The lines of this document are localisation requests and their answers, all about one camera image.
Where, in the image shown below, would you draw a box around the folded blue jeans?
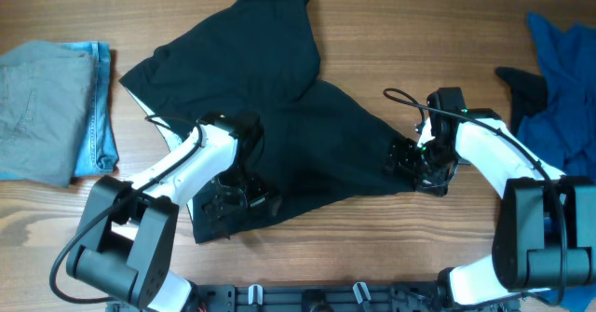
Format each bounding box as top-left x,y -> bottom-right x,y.
62,41 -> 119,177

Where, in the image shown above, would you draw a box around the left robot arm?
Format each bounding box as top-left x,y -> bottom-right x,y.
52,113 -> 278,311

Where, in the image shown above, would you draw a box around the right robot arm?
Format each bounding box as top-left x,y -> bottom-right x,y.
383,88 -> 595,310

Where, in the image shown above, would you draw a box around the folded grey shorts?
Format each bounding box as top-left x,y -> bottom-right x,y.
1,41 -> 96,187

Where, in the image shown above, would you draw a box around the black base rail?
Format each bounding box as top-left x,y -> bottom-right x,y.
105,281 -> 521,312

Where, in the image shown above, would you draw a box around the black shorts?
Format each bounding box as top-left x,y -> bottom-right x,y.
120,0 -> 413,243

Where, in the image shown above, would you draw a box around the black cable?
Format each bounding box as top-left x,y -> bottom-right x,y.
48,114 -> 206,305
382,87 -> 569,306

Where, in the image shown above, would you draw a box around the left black cable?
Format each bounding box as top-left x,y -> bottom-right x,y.
48,114 -> 206,305

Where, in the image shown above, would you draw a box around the blue garment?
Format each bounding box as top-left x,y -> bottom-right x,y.
514,11 -> 596,312

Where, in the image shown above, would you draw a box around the right black cable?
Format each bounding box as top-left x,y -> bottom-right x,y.
382,87 -> 569,306

